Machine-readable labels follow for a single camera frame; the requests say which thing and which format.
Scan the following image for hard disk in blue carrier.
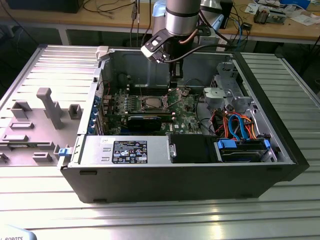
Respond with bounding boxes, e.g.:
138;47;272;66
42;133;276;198
213;138;273;164

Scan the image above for black open PC case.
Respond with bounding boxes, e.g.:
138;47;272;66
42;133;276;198
59;46;311;205

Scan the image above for grey metal drive cage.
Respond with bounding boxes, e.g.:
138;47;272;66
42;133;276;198
202;61;253;113

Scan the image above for blue flat wire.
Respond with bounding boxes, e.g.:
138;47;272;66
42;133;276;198
227;112;252;142

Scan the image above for thin red wire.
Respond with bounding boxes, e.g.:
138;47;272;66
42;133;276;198
98;80;113;98

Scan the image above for green motherboard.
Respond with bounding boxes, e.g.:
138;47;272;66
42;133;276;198
101;86;205;137

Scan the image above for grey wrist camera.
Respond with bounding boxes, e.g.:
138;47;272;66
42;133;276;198
199;24;216;44

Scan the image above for tall black box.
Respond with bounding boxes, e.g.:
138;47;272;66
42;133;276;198
221;0;234;30

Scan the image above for white paper sheet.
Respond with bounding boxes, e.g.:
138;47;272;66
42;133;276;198
244;2;260;15

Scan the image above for black camera cable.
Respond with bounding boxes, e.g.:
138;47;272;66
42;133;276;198
162;43;235;63

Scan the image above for silver CPU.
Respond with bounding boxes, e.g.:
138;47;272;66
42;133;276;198
144;97;162;109

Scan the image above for metal heat sink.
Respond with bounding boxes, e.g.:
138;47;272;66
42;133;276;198
253;6;270;25

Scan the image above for CPU socket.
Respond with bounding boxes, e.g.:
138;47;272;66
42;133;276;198
141;95;168;113

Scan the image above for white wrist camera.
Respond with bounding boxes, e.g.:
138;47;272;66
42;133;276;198
140;29;169;63

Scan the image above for white plastic case latch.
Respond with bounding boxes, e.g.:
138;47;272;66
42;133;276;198
95;45;110;62

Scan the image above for black wire bundle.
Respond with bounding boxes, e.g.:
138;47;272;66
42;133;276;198
195;93;216;136

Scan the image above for grey metal device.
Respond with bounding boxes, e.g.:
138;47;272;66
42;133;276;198
268;9;288;26

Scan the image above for white papers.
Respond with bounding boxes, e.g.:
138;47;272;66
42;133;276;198
289;13;319;26

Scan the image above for silver power supply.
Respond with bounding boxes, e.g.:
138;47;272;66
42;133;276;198
79;135;174;166

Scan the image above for blue box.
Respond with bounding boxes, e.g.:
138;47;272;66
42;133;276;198
279;0;311;8

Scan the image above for metal socket cover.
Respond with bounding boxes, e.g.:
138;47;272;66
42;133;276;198
163;87;183;108

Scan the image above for orange wire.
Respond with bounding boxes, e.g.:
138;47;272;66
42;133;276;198
213;109;262;140

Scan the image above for white label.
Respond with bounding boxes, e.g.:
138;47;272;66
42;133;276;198
216;37;229;52

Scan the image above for grey parts rack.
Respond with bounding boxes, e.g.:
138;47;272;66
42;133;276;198
0;87;85;168

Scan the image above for black looped wire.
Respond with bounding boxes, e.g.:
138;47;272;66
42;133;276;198
185;78;209;89

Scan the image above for black monitor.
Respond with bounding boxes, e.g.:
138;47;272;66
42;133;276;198
6;0;81;14

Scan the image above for black RAM slot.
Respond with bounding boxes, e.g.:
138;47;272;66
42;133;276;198
126;88;172;96
126;111;176;121
126;84;172;91

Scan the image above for wooden workbench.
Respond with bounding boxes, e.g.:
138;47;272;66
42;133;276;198
0;0;320;46

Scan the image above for black graphics card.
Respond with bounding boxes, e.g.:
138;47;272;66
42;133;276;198
126;114;163;133

